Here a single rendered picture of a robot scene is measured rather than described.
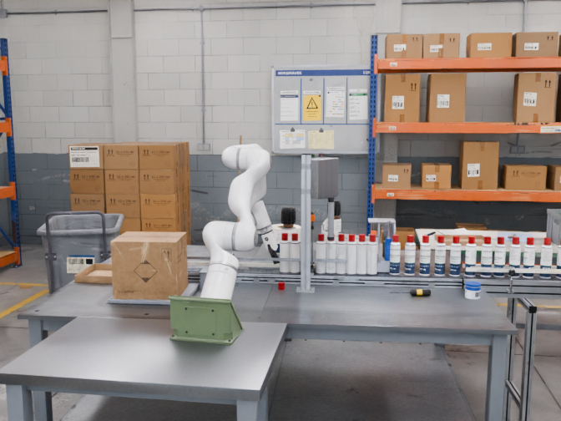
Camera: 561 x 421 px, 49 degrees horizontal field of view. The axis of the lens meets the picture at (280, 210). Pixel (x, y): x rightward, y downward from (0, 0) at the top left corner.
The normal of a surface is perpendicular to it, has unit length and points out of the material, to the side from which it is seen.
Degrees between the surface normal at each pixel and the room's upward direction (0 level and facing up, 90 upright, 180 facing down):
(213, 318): 90
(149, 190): 91
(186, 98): 90
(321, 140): 90
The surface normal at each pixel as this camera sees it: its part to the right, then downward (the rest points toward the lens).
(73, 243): 0.18, 0.21
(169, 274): -0.05, 0.15
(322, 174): 0.76, 0.10
